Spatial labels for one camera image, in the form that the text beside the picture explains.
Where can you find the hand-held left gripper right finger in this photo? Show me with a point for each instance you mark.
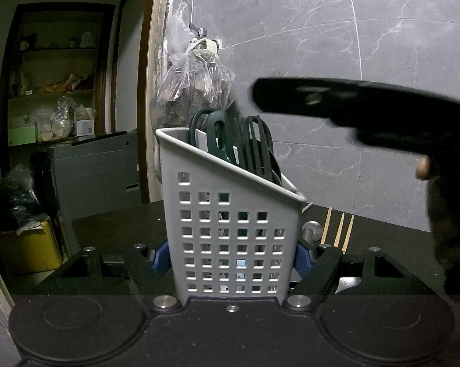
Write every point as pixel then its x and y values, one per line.
pixel 301 260

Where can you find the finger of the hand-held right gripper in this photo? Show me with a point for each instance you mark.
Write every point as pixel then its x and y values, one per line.
pixel 291 97

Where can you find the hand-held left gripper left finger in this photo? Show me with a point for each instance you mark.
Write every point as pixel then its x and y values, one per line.
pixel 159 258

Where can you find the black slotted utensil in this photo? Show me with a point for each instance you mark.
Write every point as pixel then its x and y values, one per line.
pixel 254 145

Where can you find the white perforated plastic basket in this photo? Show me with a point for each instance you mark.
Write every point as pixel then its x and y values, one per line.
pixel 214 218

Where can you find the person's right hand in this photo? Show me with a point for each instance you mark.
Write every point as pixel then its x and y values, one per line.
pixel 422 168

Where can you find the white drain pipe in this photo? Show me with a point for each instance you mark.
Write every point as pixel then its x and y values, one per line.
pixel 158 164

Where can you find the hanging clear plastic bag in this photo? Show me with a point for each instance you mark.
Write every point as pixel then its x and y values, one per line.
pixel 188 84

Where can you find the grey cabinet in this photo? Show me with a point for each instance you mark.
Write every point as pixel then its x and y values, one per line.
pixel 92 176

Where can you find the yellow container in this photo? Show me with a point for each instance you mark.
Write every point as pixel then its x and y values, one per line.
pixel 27 244

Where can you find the small white box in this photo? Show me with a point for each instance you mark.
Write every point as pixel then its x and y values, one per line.
pixel 85 128

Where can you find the black garbage bag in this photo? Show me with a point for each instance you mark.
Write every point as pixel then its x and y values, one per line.
pixel 12 198

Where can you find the clear plastic food bags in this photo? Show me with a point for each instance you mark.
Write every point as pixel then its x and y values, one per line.
pixel 60 122

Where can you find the green box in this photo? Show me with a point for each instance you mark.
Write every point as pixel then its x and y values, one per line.
pixel 21 136

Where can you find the wooden shelf unit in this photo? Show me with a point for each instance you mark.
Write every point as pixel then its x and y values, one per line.
pixel 61 49

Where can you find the wall faucet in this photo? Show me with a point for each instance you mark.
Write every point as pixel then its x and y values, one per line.
pixel 203 32

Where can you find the pale door frame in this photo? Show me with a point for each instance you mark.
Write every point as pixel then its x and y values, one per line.
pixel 165 15

